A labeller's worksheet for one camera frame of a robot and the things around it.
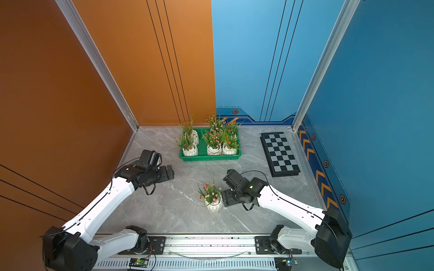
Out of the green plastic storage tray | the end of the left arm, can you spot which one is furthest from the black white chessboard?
the end of the left arm

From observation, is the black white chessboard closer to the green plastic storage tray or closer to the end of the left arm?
the green plastic storage tray

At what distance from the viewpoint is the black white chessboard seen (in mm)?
958
